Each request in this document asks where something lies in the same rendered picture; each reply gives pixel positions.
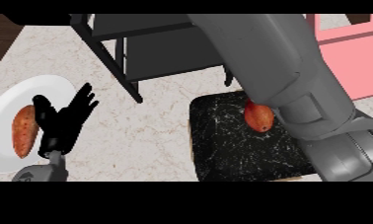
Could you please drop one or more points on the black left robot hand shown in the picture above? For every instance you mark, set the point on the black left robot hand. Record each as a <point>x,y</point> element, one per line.
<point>65,119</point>

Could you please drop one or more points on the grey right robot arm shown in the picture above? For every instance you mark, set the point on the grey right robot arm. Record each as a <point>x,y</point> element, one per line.
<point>286,80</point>

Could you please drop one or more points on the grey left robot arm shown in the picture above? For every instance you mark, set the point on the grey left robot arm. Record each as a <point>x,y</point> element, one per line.
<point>43,171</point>

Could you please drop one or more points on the dark grey tiered shelf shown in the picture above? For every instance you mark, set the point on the dark grey tiered shelf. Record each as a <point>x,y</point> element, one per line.
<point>150,50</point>

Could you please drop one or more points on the black marble tray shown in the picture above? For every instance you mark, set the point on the black marble tray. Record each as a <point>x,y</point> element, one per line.
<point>242,142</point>

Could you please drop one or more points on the white round plate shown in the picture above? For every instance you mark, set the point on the white round plate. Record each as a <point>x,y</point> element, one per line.
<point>34,116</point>

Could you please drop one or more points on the orange sweet potato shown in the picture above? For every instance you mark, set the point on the orange sweet potato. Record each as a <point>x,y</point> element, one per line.
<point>24,132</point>

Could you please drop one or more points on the pink box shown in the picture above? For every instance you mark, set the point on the pink box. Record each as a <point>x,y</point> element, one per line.
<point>345,57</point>

